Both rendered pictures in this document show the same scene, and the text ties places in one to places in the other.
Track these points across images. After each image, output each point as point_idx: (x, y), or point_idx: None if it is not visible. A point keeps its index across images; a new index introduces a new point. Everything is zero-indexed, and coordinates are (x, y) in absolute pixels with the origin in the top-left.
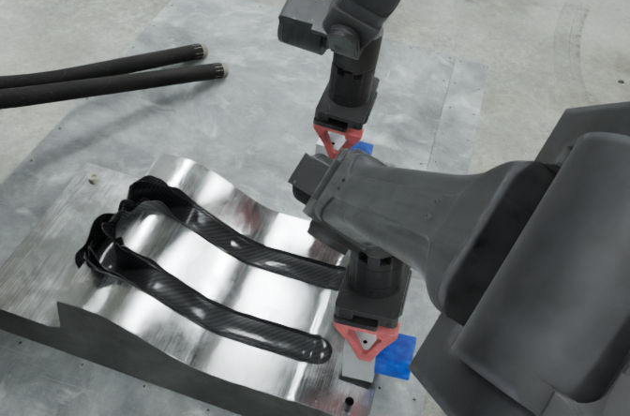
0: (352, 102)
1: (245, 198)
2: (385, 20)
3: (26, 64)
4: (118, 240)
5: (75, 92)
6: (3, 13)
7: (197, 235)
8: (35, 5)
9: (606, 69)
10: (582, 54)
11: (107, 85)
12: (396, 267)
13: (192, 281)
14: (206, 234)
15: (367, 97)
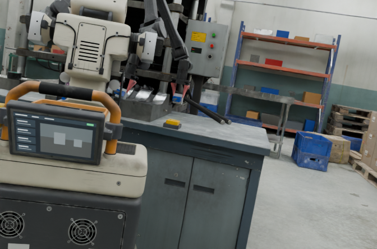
0: (176, 77)
1: (162, 100)
2: (171, 45)
3: (290, 208)
4: (143, 87)
5: (191, 102)
6: (312, 204)
7: (148, 95)
8: (326, 210)
9: None
10: None
11: (196, 105)
12: (127, 64)
13: (138, 95)
14: (150, 96)
15: (179, 77)
